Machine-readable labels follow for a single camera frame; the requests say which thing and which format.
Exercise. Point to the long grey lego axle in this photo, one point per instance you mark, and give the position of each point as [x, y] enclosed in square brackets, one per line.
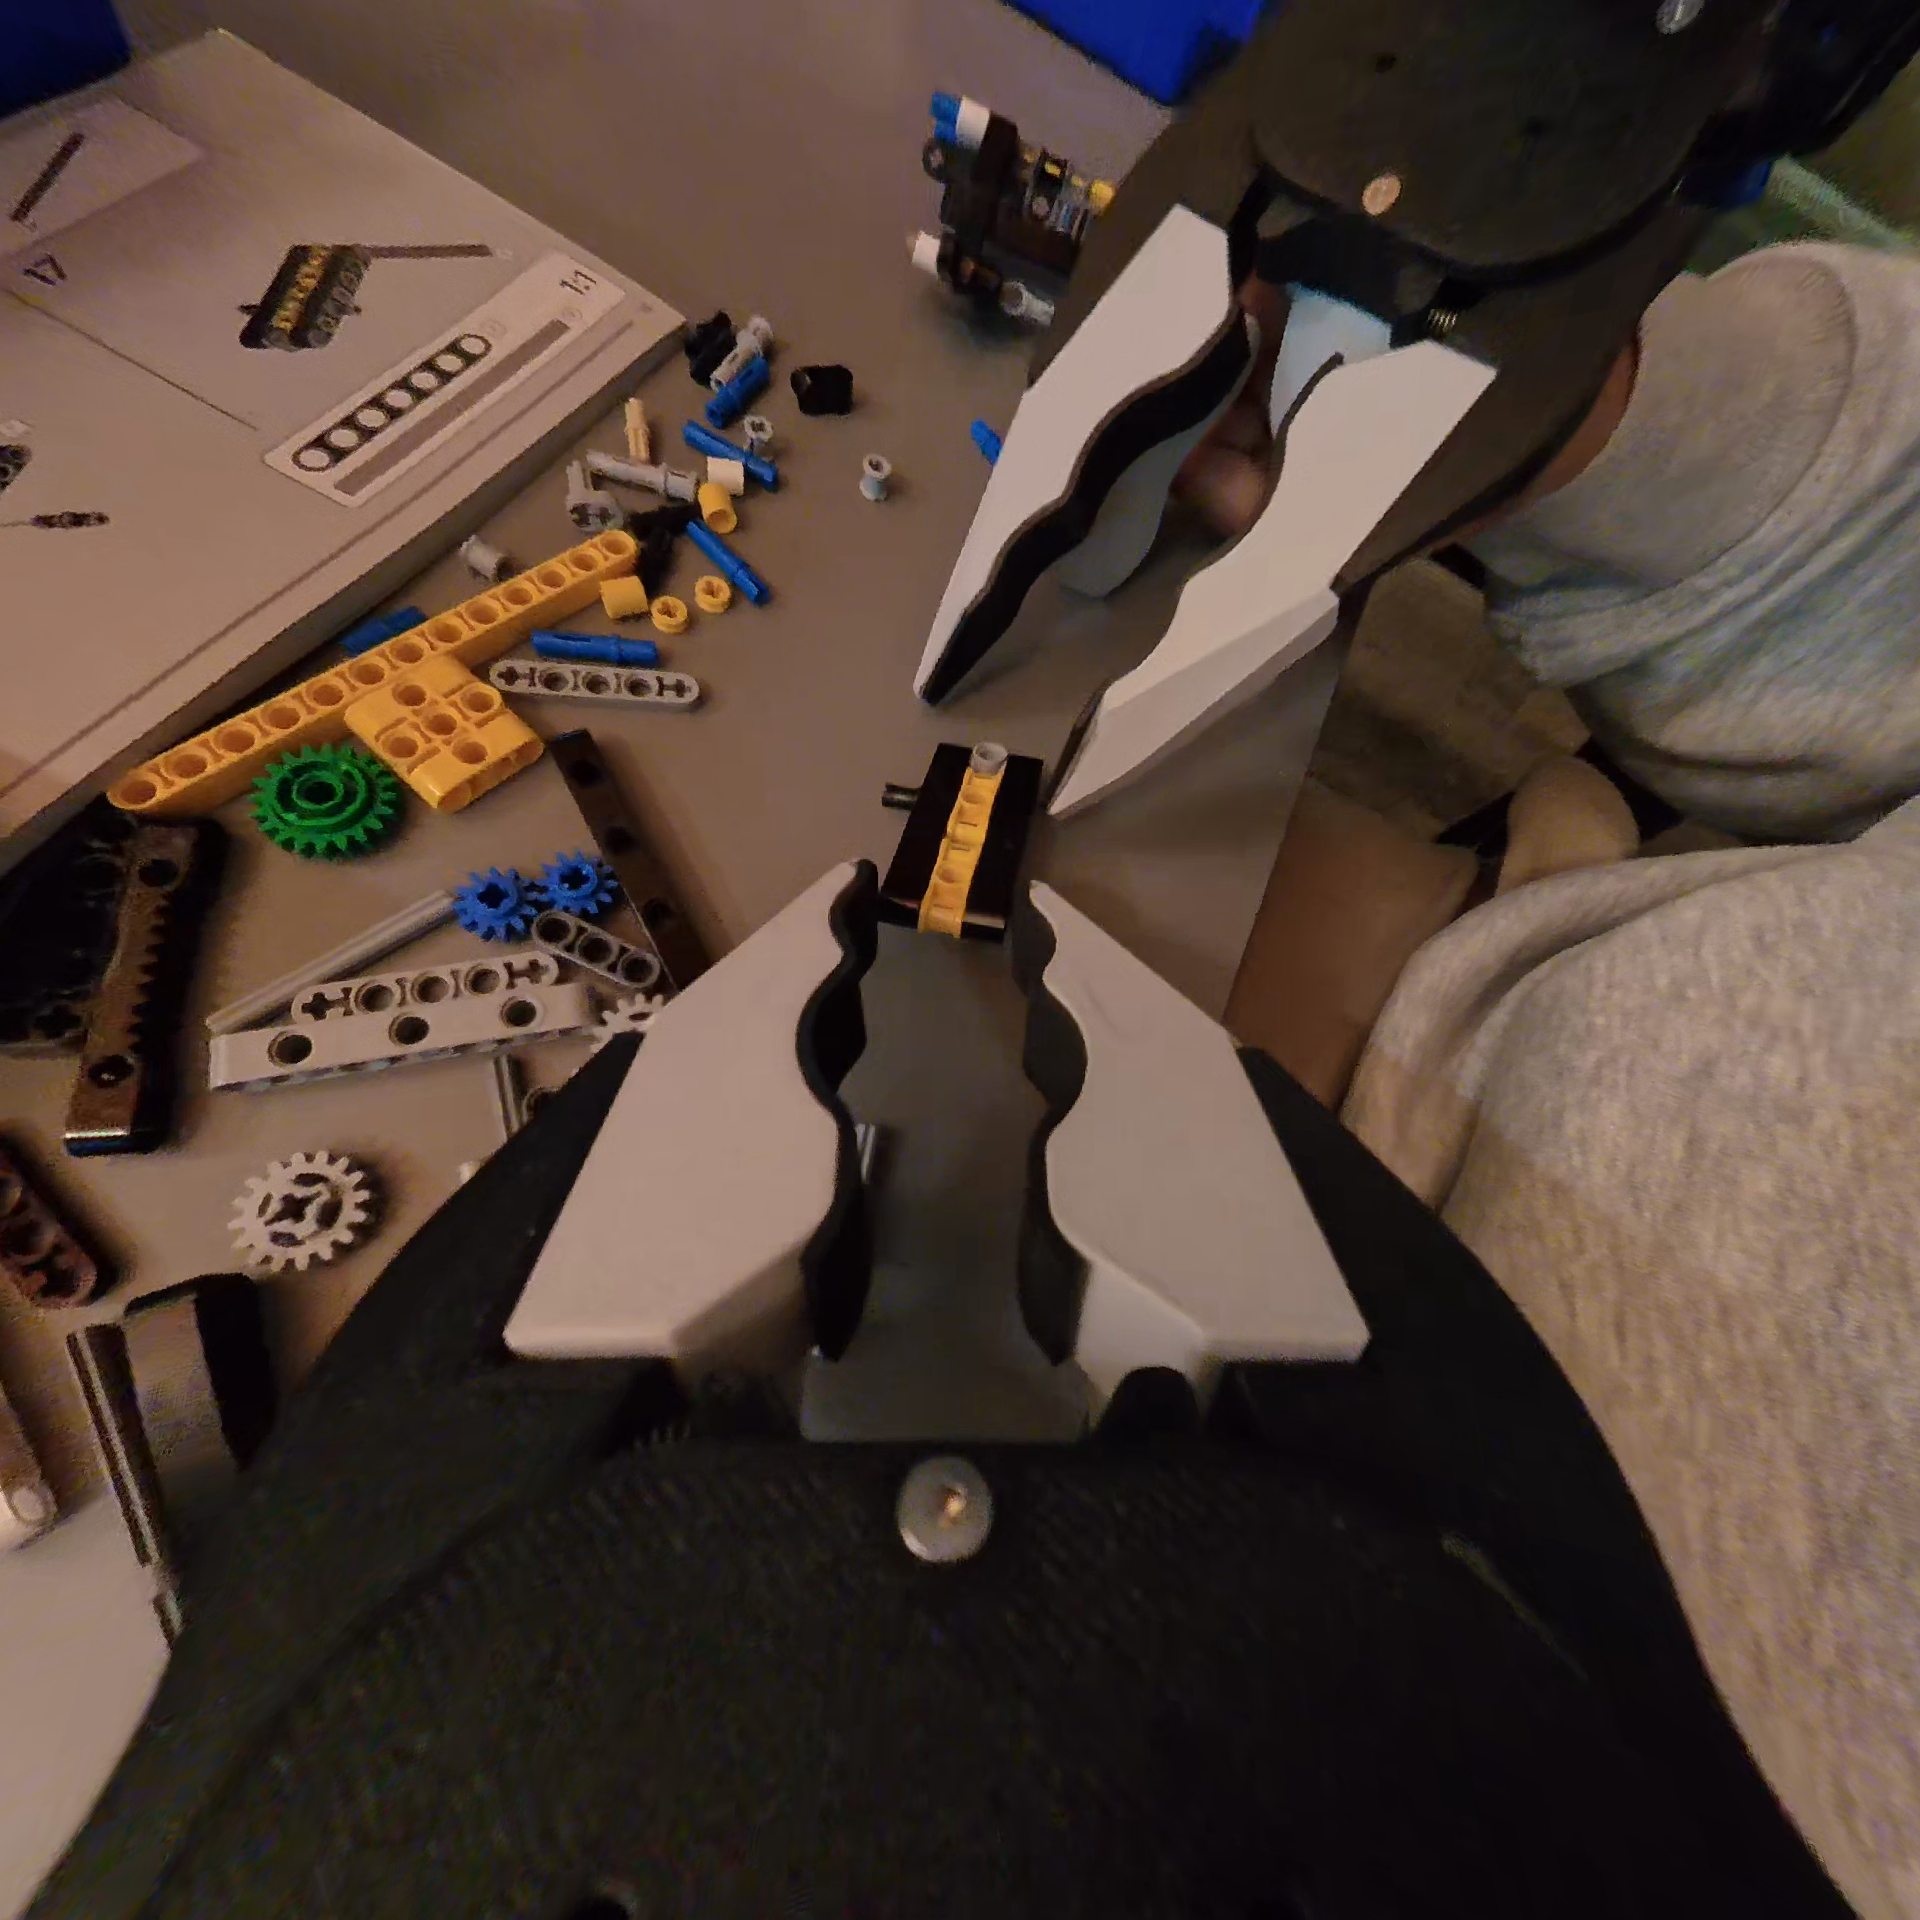
[346, 954]

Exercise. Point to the grey lego pin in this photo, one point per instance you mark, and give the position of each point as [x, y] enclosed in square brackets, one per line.
[753, 345]
[645, 475]

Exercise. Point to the grey lego axle connector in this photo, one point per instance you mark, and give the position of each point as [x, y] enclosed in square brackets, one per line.
[590, 495]

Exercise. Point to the black lego pin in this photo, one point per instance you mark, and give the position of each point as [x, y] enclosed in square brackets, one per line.
[710, 349]

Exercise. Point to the person's right forearm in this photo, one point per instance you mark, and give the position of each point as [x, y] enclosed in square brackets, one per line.
[1724, 569]

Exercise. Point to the black lego pin connector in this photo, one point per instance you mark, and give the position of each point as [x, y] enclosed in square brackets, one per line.
[661, 547]

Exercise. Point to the tan lego pin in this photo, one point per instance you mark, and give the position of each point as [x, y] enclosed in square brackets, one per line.
[639, 427]

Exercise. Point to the lego instruction booklet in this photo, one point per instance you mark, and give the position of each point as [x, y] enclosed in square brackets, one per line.
[224, 495]

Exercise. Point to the short grey thin lego liftarm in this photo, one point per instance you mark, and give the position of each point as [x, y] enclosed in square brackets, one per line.
[599, 950]

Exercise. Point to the blue plastic bin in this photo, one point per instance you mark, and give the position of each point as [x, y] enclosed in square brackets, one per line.
[54, 45]
[1156, 45]

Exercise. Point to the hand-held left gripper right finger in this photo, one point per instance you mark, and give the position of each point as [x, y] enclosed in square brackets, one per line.
[1185, 1201]

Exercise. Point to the long grey thin lego liftarm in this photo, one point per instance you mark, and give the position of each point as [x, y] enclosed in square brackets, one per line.
[421, 986]

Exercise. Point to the person's right hand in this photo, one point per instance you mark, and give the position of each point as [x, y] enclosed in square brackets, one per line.
[1224, 473]

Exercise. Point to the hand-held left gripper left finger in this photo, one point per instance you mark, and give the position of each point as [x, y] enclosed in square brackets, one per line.
[676, 1201]

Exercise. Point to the black lego gear rack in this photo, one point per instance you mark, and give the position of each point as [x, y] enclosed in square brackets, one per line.
[142, 975]

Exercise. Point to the black lego piece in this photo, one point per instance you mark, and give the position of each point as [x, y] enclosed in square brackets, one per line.
[54, 931]

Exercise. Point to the yellow lego perforated block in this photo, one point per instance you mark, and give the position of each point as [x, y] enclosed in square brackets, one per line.
[434, 728]

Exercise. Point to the short dark lego axle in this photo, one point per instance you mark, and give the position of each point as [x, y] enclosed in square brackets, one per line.
[510, 1088]

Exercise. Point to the thick grey lego beam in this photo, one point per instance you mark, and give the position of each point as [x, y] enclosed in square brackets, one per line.
[346, 1046]

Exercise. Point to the dark grey lego part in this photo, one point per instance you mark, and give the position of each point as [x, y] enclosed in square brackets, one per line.
[182, 1382]

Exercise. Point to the blue lego gear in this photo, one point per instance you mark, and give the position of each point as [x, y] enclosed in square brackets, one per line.
[580, 886]
[495, 903]

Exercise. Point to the black lego beam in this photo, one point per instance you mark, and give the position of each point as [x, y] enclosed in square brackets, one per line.
[615, 840]

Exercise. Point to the small grey lego gear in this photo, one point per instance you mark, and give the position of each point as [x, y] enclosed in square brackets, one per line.
[630, 1016]

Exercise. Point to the green lego gear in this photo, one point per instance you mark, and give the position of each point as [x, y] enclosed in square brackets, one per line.
[324, 801]

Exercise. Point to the black and yellow lego assembly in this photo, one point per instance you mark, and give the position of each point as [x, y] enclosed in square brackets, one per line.
[960, 848]

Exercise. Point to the dark thin lego liftarm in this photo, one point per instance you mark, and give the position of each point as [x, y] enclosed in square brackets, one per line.
[44, 1230]

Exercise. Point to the person's grey hoodie torso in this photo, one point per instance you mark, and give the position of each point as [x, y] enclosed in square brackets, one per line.
[1681, 1277]

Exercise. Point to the black lego assembly with pins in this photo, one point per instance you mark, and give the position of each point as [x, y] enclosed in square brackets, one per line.
[997, 201]

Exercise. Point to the long yellow lego beam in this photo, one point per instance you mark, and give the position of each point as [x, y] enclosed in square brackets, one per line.
[452, 623]

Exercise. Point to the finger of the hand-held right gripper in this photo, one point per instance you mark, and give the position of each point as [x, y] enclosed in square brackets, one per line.
[1305, 523]
[1089, 435]

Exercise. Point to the yellow lego cylinder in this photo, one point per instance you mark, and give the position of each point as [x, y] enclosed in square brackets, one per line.
[718, 509]

